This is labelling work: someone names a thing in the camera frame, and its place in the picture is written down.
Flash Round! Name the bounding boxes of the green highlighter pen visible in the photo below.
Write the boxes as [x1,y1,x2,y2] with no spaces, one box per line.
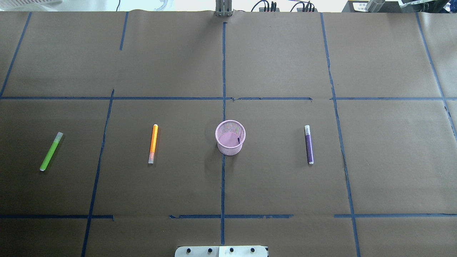
[39,132,64,171]

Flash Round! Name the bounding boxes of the pink mesh pen holder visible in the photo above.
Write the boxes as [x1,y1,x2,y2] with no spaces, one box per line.
[215,120,246,156]

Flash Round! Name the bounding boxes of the aluminium frame post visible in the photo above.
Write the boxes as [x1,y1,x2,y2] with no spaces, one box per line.
[215,0,233,17]

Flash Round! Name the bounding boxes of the purple highlighter pen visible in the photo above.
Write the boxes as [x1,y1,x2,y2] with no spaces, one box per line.
[304,124,315,165]

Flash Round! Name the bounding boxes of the orange highlighter pen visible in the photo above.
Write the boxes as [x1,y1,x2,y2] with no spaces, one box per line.
[147,124,159,165]

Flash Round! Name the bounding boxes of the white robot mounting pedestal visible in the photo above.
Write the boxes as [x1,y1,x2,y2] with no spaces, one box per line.
[175,245,269,257]

